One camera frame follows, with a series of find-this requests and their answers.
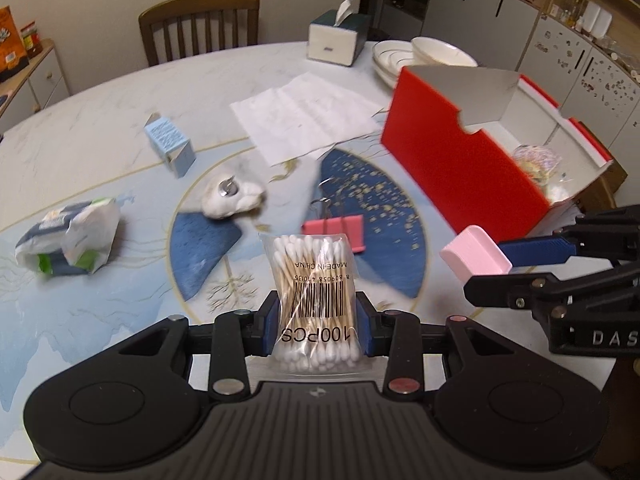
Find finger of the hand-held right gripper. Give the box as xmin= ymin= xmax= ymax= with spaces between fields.
xmin=462 ymin=262 xmax=640 ymax=312
xmin=497 ymin=205 xmax=640 ymax=267

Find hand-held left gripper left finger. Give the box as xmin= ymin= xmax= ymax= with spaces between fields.
xmin=117 ymin=290 xmax=279 ymax=396

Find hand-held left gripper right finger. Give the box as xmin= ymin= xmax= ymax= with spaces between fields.
xmin=356 ymin=292 xmax=521 ymax=395

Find pink eraser block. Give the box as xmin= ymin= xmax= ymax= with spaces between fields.
xmin=440 ymin=225 xmax=513 ymax=281

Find cotton swab bag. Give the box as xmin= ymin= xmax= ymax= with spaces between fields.
xmin=258 ymin=232 xmax=361 ymax=376

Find pink snack packet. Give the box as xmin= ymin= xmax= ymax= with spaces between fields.
xmin=512 ymin=144 xmax=563 ymax=183

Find pink binder clip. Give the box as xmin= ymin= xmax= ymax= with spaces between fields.
xmin=301 ymin=175 xmax=366 ymax=255

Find red cardboard box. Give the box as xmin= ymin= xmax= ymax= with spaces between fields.
xmin=381 ymin=65 xmax=615 ymax=251

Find small white round device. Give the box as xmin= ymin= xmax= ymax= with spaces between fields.
xmin=201 ymin=174 xmax=266 ymax=220

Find small light blue box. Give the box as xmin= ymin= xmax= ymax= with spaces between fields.
xmin=144 ymin=113 xmax=197 ymax=178

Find white green wet wipes pack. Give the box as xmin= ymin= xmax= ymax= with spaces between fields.
xmin=15 ymin=197 xmax=121 ymax=277

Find white marble desktop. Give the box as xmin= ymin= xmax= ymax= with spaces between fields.
xmin=0 ymin=40 xmax=628 ymax=461

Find white cabinet with stickers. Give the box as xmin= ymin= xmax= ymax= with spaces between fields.
xmin=515 ymin=12 xmax=640 ymax=161

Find white paper sheet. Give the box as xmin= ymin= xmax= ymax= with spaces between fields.
xmin=230 ymin=71 xmax=396 ymax=166

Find white bowl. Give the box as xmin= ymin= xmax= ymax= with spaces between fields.
xmin=411 ymin=36 xmax=479 ymax=68

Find stack of white plates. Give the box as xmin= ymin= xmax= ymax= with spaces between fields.
xmin=372 ymin=40 xmax=426 ymax=92

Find white lower cabinet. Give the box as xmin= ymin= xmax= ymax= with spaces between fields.
xmin=422 ymin=0 xmax=543 ymax=68

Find green white tissue box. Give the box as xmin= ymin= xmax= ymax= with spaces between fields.
xmin=307 ymin=0 xmax=372 ymax=67

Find dark wooden chair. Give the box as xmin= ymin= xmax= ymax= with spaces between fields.
xmin=138 ymin=0 xmax=261 ymax=67

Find white sideboard cabinet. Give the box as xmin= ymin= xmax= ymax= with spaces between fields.
xmin=0 ymin=37 xmax=71 ymax=131

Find red sauce jar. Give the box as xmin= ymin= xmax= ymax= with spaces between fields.
xmin=20 ymin=22 xmax=43 ymax=58

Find orange snack bag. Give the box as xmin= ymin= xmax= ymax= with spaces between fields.
xmin=0 ymin=6 xmax=28 ymax=83

